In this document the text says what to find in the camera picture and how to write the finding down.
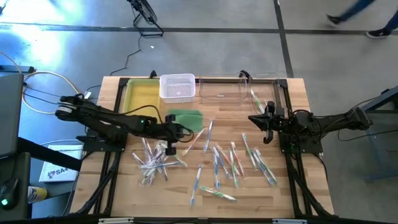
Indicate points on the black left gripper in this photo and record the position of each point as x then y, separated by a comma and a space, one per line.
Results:
174, 133

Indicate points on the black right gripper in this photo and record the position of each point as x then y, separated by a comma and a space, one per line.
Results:
283, 121

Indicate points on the purple toothbrush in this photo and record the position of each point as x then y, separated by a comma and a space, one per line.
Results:
161, 145
147, 147
137, 158
148, 177
165, 173
157, 151

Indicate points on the blue toothbrush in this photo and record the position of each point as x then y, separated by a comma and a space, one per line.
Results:
208, 136
222, 162
196, 185
260, 165
216, 169
158, 165

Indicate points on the orange toothbrush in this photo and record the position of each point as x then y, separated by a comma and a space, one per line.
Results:
193, 142
237, 159
228, 160

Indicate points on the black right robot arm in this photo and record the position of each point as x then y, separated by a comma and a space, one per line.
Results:
329, 123

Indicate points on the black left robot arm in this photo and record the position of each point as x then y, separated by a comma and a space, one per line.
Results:
102, 119

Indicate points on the green cloth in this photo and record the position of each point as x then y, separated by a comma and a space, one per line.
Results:
186, 119

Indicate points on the white perforated plastic basket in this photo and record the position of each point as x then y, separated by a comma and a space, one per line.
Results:
177, 88

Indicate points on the yellow plastic bin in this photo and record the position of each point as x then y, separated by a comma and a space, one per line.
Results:
140, 96

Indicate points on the blue grey metal table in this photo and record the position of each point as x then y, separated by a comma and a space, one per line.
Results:
377, 99

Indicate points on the white box with label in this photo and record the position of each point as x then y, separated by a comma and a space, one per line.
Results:
60, 168

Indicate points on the black floor fan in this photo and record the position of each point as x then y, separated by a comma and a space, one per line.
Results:
144, 11

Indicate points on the person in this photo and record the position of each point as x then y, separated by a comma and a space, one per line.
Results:
377, 33

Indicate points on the yellow white can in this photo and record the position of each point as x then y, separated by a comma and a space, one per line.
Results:
37, 194

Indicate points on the black side table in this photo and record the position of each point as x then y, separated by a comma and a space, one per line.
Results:
21, 168

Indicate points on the grey flat panel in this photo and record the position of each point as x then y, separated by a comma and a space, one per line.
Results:
11, 115

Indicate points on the black computer mouse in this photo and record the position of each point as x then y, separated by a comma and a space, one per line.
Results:
9, 193

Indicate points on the silver aluminium bracket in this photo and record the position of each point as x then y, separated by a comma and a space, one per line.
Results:
289, 221
116, 220

